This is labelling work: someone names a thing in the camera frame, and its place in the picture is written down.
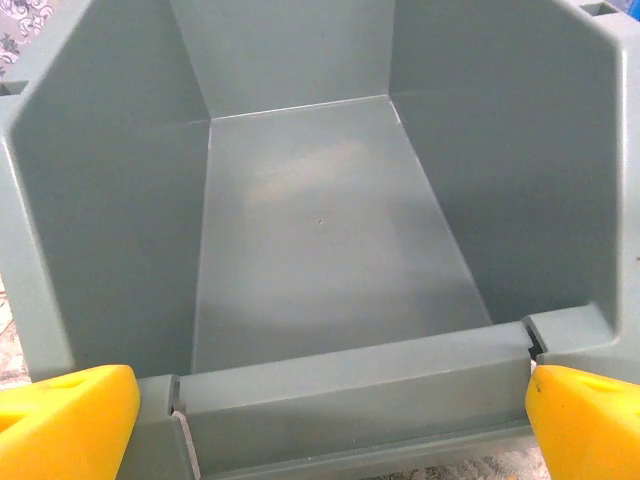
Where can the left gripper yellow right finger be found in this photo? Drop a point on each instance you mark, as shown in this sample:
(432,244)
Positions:
(590,430)

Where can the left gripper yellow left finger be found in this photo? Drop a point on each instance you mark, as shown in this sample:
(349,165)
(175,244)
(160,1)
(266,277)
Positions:
(65,425)

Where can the grey plastic bin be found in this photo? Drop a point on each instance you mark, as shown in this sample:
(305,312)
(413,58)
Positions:
(325,225)

